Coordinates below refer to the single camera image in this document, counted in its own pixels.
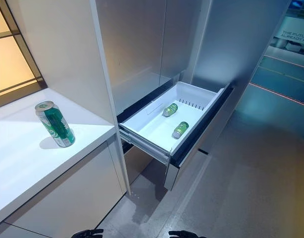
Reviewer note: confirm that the dark framed lit window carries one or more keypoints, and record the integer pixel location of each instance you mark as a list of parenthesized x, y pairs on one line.
[(11, 57)]

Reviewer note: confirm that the tall green beer can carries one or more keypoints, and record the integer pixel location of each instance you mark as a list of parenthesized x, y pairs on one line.
[(58, 126)]

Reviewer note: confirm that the white plastic drawer bin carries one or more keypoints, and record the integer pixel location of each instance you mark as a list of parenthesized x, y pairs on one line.
[(152, 126)]

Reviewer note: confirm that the white tall side panel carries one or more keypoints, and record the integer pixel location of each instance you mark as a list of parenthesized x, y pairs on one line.
[(67, 49)]

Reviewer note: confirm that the stainless steel fridge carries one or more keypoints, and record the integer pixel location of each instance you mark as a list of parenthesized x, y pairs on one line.
[(142, 44)]

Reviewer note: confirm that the steel fridge drawer front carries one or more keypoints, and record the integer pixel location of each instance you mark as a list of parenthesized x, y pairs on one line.
[(206, 138)]

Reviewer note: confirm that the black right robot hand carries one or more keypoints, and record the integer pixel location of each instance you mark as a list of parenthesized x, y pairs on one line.
[(184, 234)]

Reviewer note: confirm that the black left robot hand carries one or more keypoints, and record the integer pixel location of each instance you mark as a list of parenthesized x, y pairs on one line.
[(87, 233)]

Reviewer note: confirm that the white printed sign board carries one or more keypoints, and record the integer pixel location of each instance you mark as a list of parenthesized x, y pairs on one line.
[(294, 33)]

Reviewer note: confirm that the small green drink can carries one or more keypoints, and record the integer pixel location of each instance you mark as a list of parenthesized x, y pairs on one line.
[(180, 130), (170, 109)]

